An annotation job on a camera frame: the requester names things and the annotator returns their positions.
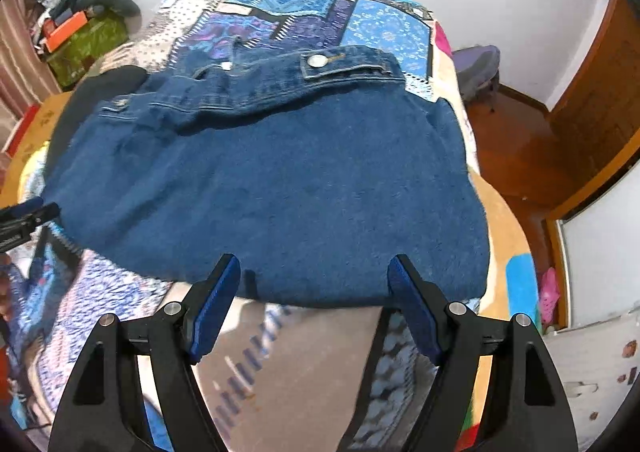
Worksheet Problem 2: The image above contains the blue patchwork quilt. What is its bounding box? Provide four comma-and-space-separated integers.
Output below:
0, 0, 442, 452

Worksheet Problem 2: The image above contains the grey purple backpack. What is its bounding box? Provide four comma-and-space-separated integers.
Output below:
451, 45, 501, 104

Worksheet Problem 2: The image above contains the blue denim jacket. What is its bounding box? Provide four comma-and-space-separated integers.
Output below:
42, 45, 489, 308

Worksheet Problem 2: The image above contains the pink croc shoe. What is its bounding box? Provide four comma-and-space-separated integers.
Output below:
538, 268, 561, 329

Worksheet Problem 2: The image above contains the striped red curtain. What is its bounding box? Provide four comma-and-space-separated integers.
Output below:
0, 0, 61, 145

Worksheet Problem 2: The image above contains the wooden door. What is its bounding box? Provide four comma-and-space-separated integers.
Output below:
549, 0, 639, 207

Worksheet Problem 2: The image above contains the black folded garment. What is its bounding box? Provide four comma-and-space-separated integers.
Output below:
43, 65, 149, 180

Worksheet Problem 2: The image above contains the orange box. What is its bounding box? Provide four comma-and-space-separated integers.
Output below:
44, 11, 88, 53

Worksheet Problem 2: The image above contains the green storage box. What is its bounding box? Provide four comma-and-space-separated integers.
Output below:
46, 12, 128, 90

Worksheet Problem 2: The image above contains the white suitcase with stickers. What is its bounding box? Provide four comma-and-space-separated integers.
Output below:
544, 310, 639, 451

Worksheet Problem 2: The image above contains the wooden lap desk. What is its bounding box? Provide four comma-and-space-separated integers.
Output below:
1, 92, 73, 207

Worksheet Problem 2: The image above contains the red box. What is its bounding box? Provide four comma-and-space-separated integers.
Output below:
2, 104, 41, 158

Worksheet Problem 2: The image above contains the colourful fleece blanket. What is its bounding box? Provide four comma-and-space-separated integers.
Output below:
432, 20, 542, 452

